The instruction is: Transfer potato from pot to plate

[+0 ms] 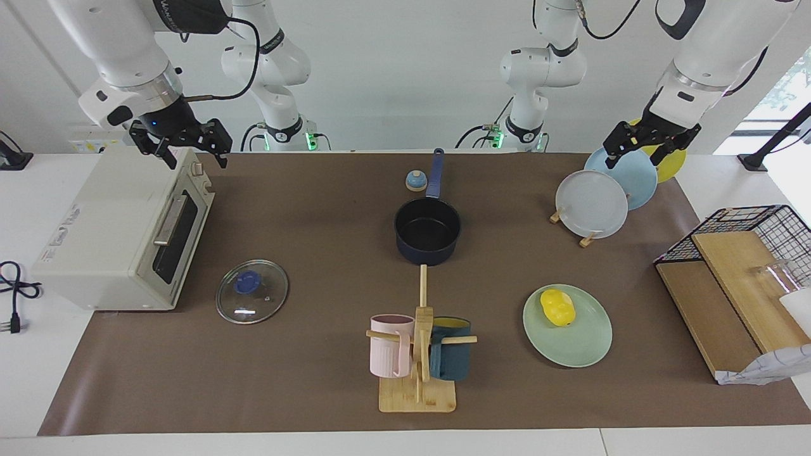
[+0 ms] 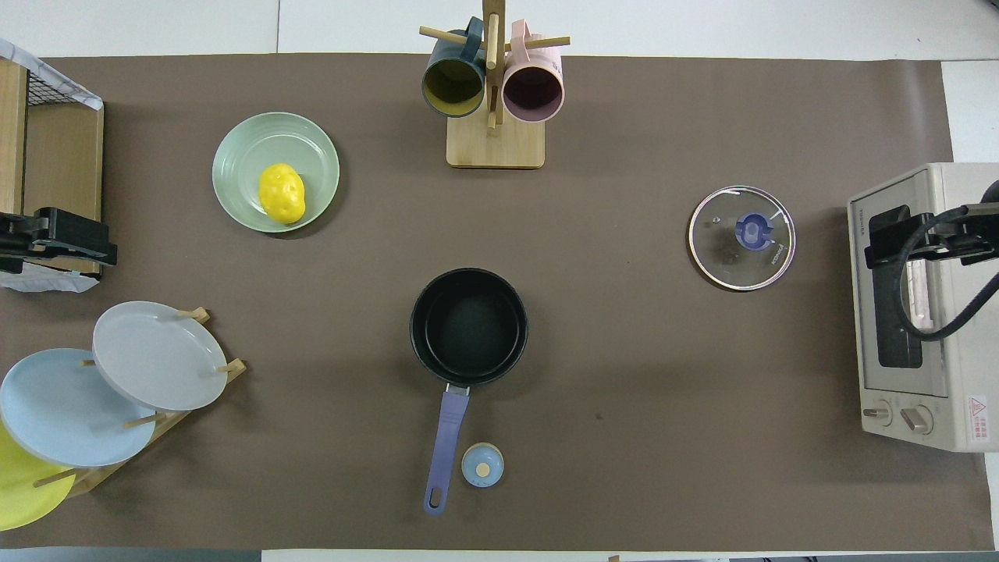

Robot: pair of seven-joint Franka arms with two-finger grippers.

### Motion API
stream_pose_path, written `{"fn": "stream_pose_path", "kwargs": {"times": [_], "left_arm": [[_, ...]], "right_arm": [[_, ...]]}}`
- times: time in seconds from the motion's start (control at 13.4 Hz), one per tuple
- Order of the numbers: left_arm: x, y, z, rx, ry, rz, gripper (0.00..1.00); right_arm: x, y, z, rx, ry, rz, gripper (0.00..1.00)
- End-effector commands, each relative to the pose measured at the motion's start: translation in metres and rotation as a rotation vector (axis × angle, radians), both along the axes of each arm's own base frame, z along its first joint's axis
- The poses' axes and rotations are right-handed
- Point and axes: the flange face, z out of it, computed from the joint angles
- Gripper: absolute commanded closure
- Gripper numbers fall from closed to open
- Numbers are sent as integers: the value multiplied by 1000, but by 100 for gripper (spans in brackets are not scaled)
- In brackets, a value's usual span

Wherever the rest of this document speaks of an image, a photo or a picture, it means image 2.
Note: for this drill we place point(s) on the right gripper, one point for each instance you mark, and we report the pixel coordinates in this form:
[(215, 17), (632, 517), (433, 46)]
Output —
[(993, 193)]

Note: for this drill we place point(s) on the yellow potato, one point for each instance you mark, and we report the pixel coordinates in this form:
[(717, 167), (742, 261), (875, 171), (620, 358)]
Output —
[(282, 193)]

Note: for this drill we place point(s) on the light green plate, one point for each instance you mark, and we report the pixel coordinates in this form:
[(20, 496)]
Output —
[(254, 144)]

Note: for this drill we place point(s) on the grey plate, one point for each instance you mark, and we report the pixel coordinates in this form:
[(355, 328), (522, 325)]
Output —
[(156, 355)]

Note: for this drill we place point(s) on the wooden plate rack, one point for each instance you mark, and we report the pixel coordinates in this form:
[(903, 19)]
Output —
[(86, 478)]

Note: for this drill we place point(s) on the light blue plate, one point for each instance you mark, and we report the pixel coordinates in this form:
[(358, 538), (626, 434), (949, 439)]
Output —
[(62, 410)]

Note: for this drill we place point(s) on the yellow plate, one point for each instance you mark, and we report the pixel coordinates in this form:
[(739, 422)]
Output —
[(23, 488)]

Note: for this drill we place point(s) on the beige toaster oven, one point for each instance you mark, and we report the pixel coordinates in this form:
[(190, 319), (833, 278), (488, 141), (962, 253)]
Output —
[(948, 390)]

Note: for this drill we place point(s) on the glass lid with blue knob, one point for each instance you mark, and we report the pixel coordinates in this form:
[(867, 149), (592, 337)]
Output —
[(722, 261)]

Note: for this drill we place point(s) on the pink mug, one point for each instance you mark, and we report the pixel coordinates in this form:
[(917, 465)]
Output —
[(533, 92)]

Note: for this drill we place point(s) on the wooden mug tree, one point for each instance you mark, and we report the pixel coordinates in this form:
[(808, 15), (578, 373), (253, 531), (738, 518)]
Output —
[(495, 148)]

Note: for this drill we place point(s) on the dark blue mug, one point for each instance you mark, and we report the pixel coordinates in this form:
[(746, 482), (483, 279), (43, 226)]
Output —
[(453, 87)]

